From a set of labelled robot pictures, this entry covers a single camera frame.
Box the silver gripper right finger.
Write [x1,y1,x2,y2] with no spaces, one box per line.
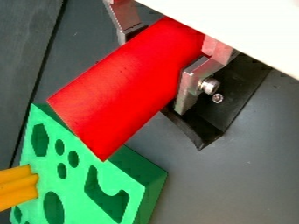
[174,36,239,115]

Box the green foam shape board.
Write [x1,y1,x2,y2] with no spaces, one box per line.
[11,104,167,224]

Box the red cylinder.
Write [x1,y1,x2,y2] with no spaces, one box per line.
[47,17,205,160]

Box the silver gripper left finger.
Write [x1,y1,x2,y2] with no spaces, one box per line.
[103,0,148,45]

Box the black curved cradle stand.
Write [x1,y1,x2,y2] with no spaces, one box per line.
[162,53,271,151]

